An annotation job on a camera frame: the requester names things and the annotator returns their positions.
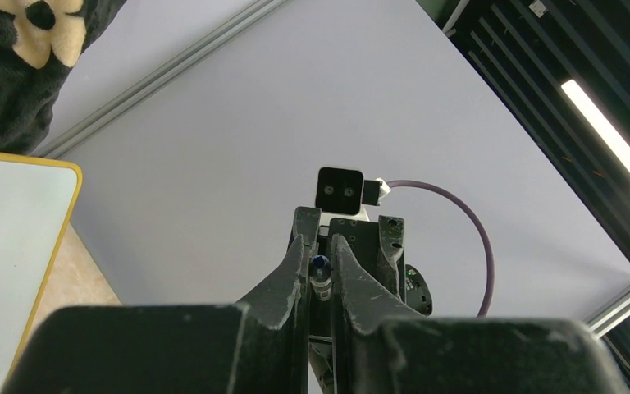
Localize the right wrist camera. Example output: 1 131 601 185
314 167 391 223

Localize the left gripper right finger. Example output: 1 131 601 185
331 235 628 393

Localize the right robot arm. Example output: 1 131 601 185
290 207 432 393

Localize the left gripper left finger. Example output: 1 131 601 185
2 236 310 393

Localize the whiteboard marker pen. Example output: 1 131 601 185
309 254 331 302

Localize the black floral pillow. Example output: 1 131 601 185
0 1 125 155

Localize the ceiling light strip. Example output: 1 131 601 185
560 80 630 175

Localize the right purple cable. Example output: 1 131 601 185
386 179 496 318

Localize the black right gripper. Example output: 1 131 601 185
287 206 408 394

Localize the yellow-framed whiteboard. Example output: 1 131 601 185
0 153 83 387

